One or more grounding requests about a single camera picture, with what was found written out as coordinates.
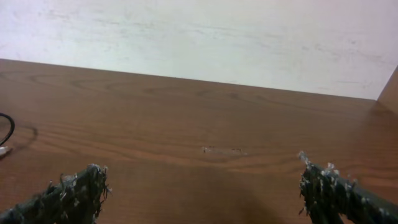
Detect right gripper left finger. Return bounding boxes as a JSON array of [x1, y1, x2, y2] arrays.
[[1, 164, 111, 224]]

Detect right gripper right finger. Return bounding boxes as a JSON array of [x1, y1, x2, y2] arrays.
[[298, 151, 397, 224]]

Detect black usb cable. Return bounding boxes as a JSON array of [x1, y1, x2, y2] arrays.
[[0, 112, 16, 146]]

